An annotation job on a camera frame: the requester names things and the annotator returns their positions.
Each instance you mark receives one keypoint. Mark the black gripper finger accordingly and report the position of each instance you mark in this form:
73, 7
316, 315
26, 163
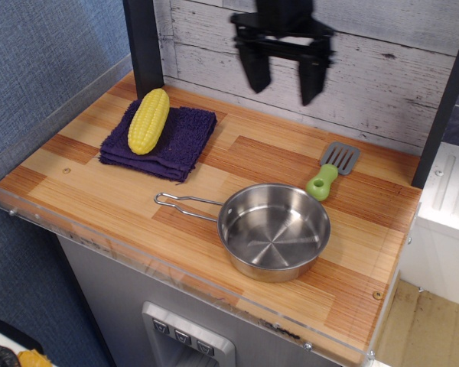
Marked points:
255, 63
312, 71

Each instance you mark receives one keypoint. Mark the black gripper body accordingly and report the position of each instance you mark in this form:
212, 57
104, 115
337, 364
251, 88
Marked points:
284, 29

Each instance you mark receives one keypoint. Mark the green handled grey spatula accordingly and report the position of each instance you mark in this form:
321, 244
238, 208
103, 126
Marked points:
338, 159

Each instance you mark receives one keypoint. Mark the dark blue folded towel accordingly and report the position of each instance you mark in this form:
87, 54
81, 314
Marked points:
182, 141

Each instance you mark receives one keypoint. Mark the yellow plastic corn cob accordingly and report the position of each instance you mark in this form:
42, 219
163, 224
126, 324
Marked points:
148, 122

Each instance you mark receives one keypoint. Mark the stainless steel pan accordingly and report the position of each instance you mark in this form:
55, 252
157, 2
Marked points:
273, 232

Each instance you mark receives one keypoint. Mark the white ribbed side panel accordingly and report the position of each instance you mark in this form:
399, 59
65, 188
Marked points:
440, 196

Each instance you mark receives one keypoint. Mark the clear acrylic guard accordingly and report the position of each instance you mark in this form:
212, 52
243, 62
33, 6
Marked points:
369, 102

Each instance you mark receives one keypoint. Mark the grey toy fridge cabinet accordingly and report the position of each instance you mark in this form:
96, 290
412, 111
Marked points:
116, 294

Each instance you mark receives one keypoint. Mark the silver dispenser panel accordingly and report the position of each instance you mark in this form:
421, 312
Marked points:
177, 341

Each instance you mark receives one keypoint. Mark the yellow object bottom left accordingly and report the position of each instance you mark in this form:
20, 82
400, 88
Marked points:
32, 358

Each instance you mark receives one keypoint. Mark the black left frame post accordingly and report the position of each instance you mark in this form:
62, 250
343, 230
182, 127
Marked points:
144, 46

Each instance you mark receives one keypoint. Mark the black frame post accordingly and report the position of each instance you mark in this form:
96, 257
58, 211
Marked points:
144, 46
438, 128

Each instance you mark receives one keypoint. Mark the black right frame post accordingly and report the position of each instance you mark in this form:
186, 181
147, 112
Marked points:
438, 128

